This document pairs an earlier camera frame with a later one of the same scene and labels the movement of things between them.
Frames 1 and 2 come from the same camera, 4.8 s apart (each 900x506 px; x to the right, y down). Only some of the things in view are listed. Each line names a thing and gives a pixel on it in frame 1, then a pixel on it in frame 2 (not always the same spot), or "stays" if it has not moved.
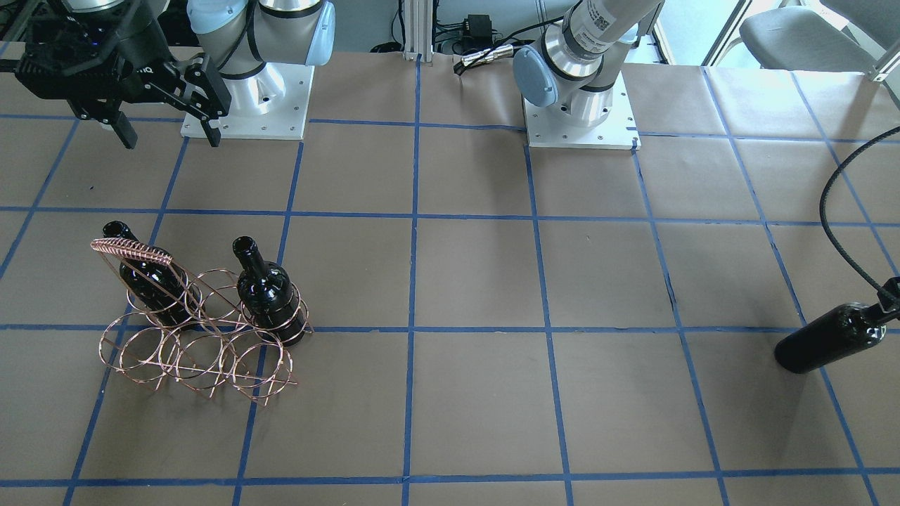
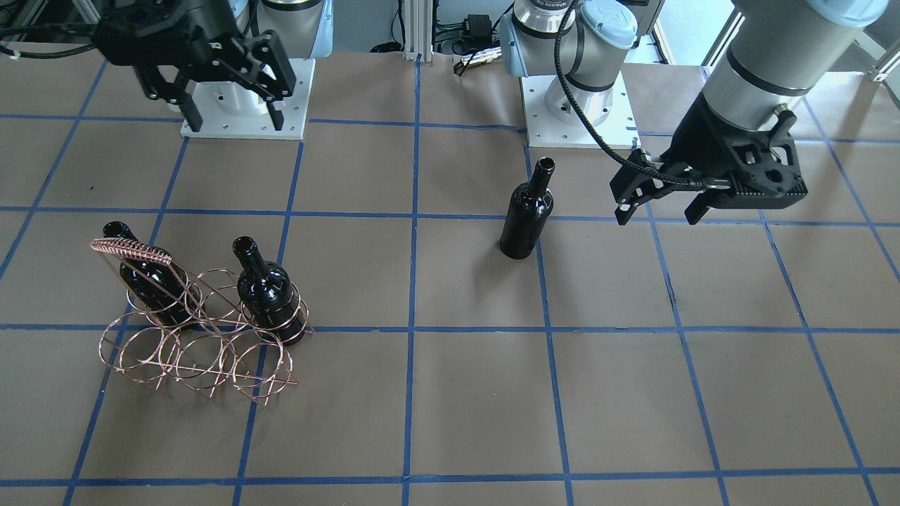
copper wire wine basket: [197, 327] stays
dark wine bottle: [832, 336] to [530, 207]
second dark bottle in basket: [161, 289] stays
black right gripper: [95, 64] to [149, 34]
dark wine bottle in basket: [266, 293] stays
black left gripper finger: [889, 295] to [737, 168]
